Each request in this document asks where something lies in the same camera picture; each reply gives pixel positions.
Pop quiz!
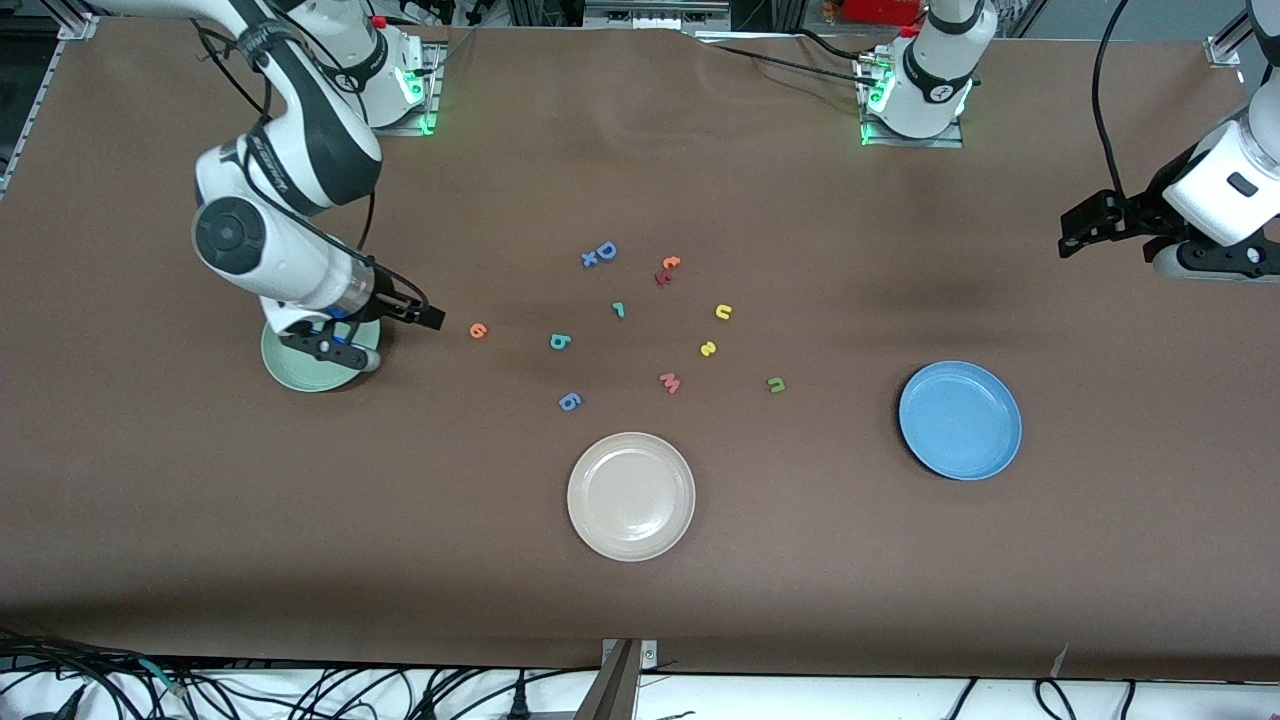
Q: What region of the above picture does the pale green plate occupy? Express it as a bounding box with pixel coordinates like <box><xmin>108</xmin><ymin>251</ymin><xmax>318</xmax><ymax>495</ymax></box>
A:
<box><xmin>261</xmin><ymin>318</ymin><xmax>382</xmax><ymax>393</ymax></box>

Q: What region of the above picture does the aluminium corner profile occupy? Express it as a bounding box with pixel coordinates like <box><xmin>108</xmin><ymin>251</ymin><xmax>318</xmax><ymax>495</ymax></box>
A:
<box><xmin>55</xmin><ymin>0</ymin><xmax>101</xmax><ymax>41</ymax></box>
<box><xmin>1205</xmin><ymin>0</ymin><xmax>1271</xmax><ymax>69</ymax></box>

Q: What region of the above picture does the blue plate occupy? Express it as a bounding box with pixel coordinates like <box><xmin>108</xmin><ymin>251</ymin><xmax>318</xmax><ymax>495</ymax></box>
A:
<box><xmin>898</xmin><ymin>360</ymin><xmax>1023</xmax><ymax>482</ymax></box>

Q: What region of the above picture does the beige plate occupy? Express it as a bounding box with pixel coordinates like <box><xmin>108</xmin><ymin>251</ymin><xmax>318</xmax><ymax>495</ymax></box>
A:
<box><xmin>566</xmin><ymin>431</ymin><xmax>697</xmax><ymax>563</ymax></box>

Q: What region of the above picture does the red box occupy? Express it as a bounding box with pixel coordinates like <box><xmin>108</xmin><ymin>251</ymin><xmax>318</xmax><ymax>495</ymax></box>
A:
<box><xmin>840</xmin><ymin>0</ymin><xmax>926</xmax><ymax>26</ymax></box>

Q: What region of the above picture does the grey electronics unit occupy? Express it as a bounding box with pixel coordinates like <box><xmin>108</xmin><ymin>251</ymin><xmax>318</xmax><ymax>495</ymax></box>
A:
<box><xmin>585</xmin><ymin>0</ymin><xmax>731</xmax><ymax>33</ymax></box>

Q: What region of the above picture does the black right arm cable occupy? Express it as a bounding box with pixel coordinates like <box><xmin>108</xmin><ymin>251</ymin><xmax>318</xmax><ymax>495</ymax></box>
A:
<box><xmin>190</xmin><ymin>15</ymin><xmax>431</xmax><ymax>306</ymax></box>

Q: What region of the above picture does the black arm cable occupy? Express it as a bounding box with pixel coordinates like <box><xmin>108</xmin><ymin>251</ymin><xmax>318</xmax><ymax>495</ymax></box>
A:
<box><xmin>190</xmin><ymin>15</ymin><xmax>431</xmax><ymax>306</ymax></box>
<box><xmin>1093</xmin><ymin>0</ymin><xmax>1136</xmax><ymax>199</ymax></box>

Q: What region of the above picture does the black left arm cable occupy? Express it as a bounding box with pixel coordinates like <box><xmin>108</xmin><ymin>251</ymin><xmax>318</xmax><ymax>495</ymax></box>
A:
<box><xmin>1093</xmin><ymin>0</ymin><xmax>1136</xmax><ymax>199</ymax></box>

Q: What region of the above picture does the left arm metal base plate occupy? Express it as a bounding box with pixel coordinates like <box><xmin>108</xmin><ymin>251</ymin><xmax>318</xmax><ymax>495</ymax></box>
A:
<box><xmin>858</xmin><ymin>50</ymin><xmax>966</xmax><ymax>149</ymax></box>

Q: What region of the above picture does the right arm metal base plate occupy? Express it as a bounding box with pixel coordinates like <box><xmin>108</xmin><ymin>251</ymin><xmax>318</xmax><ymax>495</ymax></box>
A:
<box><xmin>370</xmin><ymin>42</ymin><xmax>443</xmax><ymax>136</ymax></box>

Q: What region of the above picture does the black base cable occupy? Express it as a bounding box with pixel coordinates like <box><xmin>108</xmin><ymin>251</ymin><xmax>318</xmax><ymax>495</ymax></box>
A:
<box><xmin>695</xmin><ymin>42</ymin><xmax>869</xmax><ymax>81</ymax></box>
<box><xmin>795</xmin><ymin>28</ymin><xmax>873</xmax><ymax>59</ymax></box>

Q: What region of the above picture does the aluminium table edge rail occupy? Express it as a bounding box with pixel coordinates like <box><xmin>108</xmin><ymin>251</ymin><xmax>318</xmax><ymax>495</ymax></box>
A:
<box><xmin>0</xmin><ymin>40</ymin><xmax>63</xmax><ymax>196</ymax></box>

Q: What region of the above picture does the grey metal table bracket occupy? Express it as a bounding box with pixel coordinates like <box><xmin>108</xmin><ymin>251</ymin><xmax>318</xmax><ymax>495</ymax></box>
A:
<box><xmin>575</xmin><ymin>638</ymin><xmax>661</xmax><ymax>720</ymax></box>

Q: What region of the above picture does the teal tipped floor cable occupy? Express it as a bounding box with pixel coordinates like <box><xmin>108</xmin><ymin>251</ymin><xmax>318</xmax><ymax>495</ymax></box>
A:
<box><xmin>140</xmin><ymin>658</ymin><xmax>188</xmax><ymax>698</ymax></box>

